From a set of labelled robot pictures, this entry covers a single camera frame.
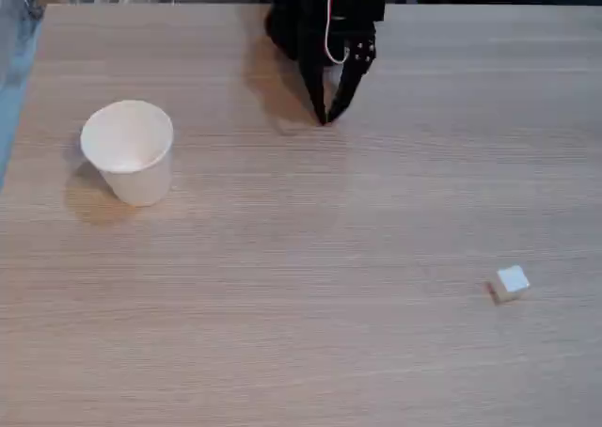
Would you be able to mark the small white block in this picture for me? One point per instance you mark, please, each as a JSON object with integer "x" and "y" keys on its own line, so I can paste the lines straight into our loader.
{"x": 511, "y": 283}

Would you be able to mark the white paper cup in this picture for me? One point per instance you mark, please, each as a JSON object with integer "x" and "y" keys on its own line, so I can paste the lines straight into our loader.
{"x": 134, "y": 163}

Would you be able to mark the person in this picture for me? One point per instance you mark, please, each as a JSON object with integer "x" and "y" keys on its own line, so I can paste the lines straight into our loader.
{"x": 16, "y": 32}

